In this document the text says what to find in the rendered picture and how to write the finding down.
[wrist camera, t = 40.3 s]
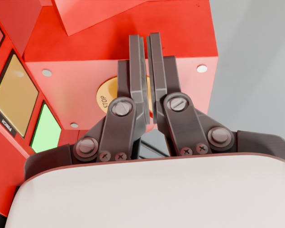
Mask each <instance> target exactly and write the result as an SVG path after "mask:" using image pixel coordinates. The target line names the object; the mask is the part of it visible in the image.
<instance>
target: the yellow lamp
mask: <svg viewBox="0 0 285 228"><path fill-rule="evenodd" d="M37 95H38V91H37V89H36V88H35V86H34V85H33V83H32V81H31V80H30V78H29V76H28V75H27V73H26V71H25V70H24V68H23V67H22V65H21V63H20V62H19V60H18V59H17V57H16V55H13V57H12V59H11V61H10V64H9V66H8V68H7V71H6V73H5V75H4V78H3V80H2V82H1V84H0V112H1V113H2V114H3V115H4V116H5V117H6V118H7V119H8V121H9V122H10V123H11V124H12V125H13V126H14V127H15V129H16V130H17V131H18V132H19V133H20V134H21V136H22V137H24V135H25V132H26V129H27V126H28V123H29V119H30V116H31V113H32V110H33V107H34V104H35V101H36V98H37Z"/></svg>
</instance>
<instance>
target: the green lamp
mask: <svg viewBox="0 0 285 228"><path fill-rule="evenodd" d="M60 132H61V129H60V127H59V125H58V124H57V122H56V120H55V119H54V117H53V115H52V114H51V112H50V111H49V109H48V107H47V106H46V105H44V108H43V111H42V115H41V118H40V121H39V124H38V128H37V131H36V134H35V138H34V141H33V144H32V148H33V150H34V151H35V152H36V153H38V152H42V151H45V150H48V149H52V148H55V147H57V144H58V140H59V136H60Z"/></svg>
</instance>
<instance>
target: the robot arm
mask: <svg viewBox="0 0 285 228"><path fill-rule="evenodd" d="M146 40H147V56H148V67H149V78H150V90H151V101H152V116H153V124H157V129H158V131H160V132H161V133H162V134H164V135H165V141H166V145H167V148H168V152H169V155H170V157H160V158H148V159H139V153H140V146H141V136H142V135H143V134H144V133H145V132H146V131H147V125H148V124H150V114H149V102H148V89H147V72H146V63H145V53H144V43H143V37H140V36H139V34H134V35H129V59H128V60H118V64H117V98H115V99H114V100H112V101H111V102H110V104H109V106H108V110H107V114H106V115H105V116H104V117H103V118H102V119H101V120H100V121H99V122H98V123H97V124H96V125H94V126H93V127H92V128H91V129H90V130H89V131H88V132H86V133H85V134H84V135H83V136H82V137H81V138H80V139H78V140H77V142H76V143H75V144H72V145H70V144H65V145H62V146H59V147H55V148H52V149H48V150H45V151H42V152H38V153H35V154H33V155H31V156H30V157H28V158H27V160H26V161H25V163H24V183H23V184H22V185H21V186H20V188H19V189H18V191H17V193H16V195H15V197H14V200H13V203H12V205H11V208H10V211H9V215H8V218H7V221H6V225H5V228H285V139H283V138H282V137H280V136H278V135H274V134H266V133H256V132H249V131H241V130H238V131H237V132H234V131H231V130H230V129H228V128H227V127H225V126H224V125H222V124H221V123H219V122H217V121H216V120H214V119H213V118H211V117H209V116H208V115H206V114H204V113H203V112H201V111H200V110H198V109H196V108H195V107H194V105H193V102H192V100H191V98H190V97H189V96H188V95H187V94H185V93H183V92H181V86H180V80H179V74H178V69H177V63H176V57H175V55H174V56H163V55H162V45H161V37H160V32H158V33H150V36H146Z"/></svg>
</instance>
